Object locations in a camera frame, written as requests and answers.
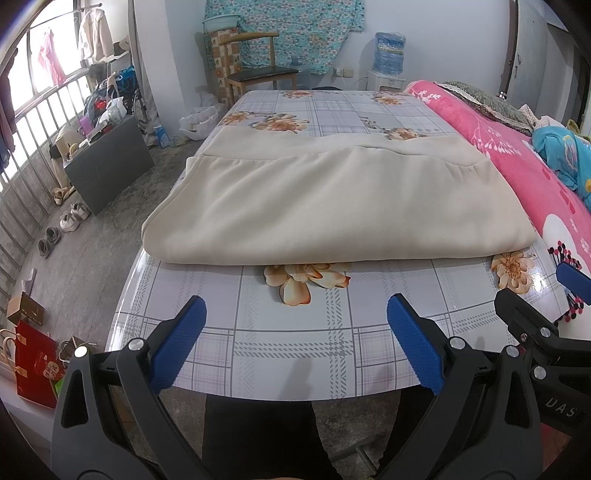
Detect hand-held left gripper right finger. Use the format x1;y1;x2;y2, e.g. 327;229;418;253
376;293;542;480

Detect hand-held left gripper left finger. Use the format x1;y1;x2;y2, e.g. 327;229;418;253
50;295;207;480

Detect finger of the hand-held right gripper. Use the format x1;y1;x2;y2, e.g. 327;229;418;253
556;263;591;305
493;288;561;352

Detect cream zip jacket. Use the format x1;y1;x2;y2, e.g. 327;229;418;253
141;126;539;266

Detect floral plaid tablecloth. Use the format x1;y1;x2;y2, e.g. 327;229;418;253
105;89;583;401

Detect blue plush cloth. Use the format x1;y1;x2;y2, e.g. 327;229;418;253
531;124;591;208

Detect metal table leg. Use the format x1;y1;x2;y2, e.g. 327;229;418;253
355;445;384;480

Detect pink printed blanket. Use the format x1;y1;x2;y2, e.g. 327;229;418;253
404;79;591;324

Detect red paper bag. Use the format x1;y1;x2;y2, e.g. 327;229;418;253
14;320;65;409

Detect cardboard box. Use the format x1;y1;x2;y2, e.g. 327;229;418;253
7;292;47;326

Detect white paper bag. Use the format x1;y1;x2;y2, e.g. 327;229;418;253
0;329;20;381

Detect black cabinet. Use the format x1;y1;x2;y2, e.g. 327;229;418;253
63;115;155;217

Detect brown patterned pillow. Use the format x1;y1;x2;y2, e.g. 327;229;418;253
436;80;536;137

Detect metal window railing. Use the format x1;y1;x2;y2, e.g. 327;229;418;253
0;65;93;296

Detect white plastic bag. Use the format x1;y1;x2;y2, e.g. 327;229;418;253
179;104;227;141

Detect grey door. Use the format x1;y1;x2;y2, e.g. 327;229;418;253
501;0;583;121

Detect cream bag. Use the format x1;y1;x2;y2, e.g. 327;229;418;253
48;126;81;160

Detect white water dispenser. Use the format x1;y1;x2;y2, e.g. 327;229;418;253
368;71;407;92

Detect blue backpack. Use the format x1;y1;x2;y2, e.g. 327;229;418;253
113;67;138;100

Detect wooden chair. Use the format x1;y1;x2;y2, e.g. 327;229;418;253
218;32;300;100

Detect purple hanging garment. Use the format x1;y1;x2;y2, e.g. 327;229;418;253
0;74;17;167

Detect floral covered stand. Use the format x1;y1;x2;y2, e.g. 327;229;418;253
205;28;241;104

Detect pink hanging garment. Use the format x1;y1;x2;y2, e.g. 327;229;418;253
38;28;68;86

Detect beige hanging garment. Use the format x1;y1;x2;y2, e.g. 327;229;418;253
78;7;115;63

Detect teal plastic basin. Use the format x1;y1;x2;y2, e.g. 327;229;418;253
205;15;241;33

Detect teal floral cloth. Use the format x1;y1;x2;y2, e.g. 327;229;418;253
203;0;365;77

